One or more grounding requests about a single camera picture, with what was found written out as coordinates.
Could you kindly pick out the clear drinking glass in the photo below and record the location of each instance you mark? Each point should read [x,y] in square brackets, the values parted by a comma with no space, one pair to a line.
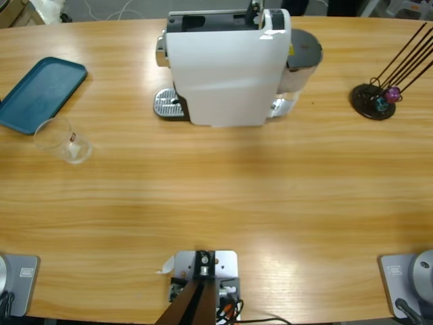
[64,149]

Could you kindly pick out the grey coffee machine lever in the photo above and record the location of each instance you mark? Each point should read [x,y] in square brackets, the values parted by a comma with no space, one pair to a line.
[255,9]

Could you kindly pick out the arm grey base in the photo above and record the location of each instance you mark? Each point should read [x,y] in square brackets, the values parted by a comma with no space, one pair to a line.
[406,281]
[20,284]

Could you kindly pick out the white capsule coffee machine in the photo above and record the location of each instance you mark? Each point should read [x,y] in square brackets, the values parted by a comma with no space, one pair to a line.
[223,74]

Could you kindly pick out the teal coffee capsule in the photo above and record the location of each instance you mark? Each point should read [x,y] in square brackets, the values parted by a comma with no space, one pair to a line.
[382,104]

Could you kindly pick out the purple coffee capsule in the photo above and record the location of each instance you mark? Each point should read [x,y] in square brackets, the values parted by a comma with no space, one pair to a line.
[393,94]

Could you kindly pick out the white paper tab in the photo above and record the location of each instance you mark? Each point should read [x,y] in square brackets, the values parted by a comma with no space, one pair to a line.
[167,265]

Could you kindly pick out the clear water tank black lid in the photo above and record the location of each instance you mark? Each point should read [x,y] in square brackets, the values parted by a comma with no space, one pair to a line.
[302,47]

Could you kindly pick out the black capsule holder with rods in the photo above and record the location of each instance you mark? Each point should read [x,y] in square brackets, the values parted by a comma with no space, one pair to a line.
[362,101]

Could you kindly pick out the blue rectangular plastic tray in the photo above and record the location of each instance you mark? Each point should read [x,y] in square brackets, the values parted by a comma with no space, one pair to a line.
[44,91]

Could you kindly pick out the small black floor object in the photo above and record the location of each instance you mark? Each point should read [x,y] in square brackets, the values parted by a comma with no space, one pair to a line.
[64,17]

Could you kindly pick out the white plastic bag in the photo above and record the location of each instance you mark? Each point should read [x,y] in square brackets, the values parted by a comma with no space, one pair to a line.
[45,10]

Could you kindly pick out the white plastic stool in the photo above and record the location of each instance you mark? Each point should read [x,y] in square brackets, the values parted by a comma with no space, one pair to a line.
[406,8]

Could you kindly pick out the brown cardboard box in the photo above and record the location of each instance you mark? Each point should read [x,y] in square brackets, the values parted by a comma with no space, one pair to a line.
[11,11]

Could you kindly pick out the white block with dark post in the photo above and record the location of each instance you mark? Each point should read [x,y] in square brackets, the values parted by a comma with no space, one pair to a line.
[225,267]

